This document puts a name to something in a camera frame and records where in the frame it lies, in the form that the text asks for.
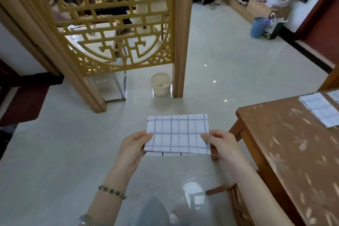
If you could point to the blue plastic bin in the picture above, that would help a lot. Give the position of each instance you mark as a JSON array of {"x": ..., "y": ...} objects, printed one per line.
[{"x": 258, "y": 28}]

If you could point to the low wooden bench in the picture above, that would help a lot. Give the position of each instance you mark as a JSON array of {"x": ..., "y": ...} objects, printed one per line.
[{"x": 254, "y": 8}]

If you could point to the cream waste bin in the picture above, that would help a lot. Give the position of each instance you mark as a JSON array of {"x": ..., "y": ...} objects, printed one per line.
[{"x": 161, "y": 88}]

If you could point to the pale green jade bangle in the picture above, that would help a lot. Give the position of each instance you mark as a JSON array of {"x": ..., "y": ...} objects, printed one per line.
[{"x": 84, "y": 220}]

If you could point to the checked placemat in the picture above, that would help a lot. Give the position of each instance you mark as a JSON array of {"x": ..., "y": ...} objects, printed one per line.
[{"x": 320, "y": 109}]

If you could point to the chrome metal frame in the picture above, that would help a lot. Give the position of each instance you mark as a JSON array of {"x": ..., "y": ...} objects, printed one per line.
[{"x": 124, "y": 85}]

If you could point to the dark green paper bag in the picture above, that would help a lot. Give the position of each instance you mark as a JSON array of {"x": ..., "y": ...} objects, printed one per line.
[{"x": 274, "y": 28}]

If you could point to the person's right forearm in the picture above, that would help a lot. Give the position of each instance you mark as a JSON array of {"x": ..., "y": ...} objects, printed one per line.
[{"x": 259, "y": 199}]

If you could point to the person's right white shoe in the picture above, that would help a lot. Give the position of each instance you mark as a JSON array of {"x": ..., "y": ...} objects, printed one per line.
[{"x": 174, "y": 218}]

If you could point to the person's right hand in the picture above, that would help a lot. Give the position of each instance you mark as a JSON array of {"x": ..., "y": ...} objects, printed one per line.
[{"x": 227, "y": 149}]

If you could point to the wooden dining table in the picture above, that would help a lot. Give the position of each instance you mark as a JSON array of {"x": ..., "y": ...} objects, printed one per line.
[{"x": 264, "y": 165}]

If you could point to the dark red wooden door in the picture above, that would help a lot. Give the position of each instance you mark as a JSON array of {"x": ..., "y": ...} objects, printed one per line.
[{"x": 323, "y": 29}]

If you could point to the person's left forearm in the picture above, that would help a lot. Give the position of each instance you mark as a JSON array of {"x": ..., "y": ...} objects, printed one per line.
[{"x": 106, "y": 212}]

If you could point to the person's grey trousers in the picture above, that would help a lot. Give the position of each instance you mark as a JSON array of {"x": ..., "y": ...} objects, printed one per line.
[{"x": 151, "y": 212}]

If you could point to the white chair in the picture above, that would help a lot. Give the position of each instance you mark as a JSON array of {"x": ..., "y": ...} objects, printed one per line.
[{"x": 151, "y": 10}]

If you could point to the person's left hand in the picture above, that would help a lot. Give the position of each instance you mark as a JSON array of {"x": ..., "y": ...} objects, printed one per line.
[{"x": 129, "y": 151}]

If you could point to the dark red door mat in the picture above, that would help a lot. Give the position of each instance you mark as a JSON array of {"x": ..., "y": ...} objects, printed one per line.
[{"x": 21, "y": 104}]

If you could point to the gold lattice wooden partition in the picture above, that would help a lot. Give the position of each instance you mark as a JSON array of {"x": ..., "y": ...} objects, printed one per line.
[{"x": 182, "y": 35}]

